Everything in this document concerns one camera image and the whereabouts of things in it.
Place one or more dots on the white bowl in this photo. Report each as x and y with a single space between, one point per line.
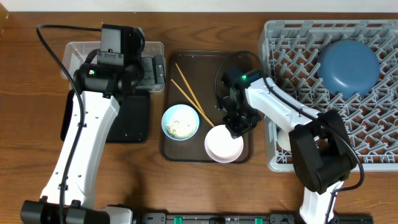
221 146

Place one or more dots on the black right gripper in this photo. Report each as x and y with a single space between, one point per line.
238 121

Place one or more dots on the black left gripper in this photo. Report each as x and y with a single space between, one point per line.
150 78

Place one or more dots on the grey dishwasher rack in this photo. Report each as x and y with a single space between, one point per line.
289 52

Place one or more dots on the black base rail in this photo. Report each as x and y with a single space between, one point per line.
161 217

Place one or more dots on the clear plastic bin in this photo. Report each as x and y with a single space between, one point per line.
76 53

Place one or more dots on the long wooden chopstick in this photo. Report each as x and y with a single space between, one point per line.
195 106

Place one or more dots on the light blue rice bowl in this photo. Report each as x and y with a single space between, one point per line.
180 122

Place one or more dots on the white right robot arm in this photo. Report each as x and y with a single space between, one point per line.
323 158

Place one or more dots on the black plastic tray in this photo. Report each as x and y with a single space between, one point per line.
97 120

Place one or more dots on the dark brown serving tray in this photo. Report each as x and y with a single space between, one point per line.
199 68

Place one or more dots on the white cup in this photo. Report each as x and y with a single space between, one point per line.
283 140

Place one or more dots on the short wooden chopstick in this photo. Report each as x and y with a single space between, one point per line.
189 88

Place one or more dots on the blue plate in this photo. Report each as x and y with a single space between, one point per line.
348 67

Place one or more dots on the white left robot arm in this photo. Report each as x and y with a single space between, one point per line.
69 195

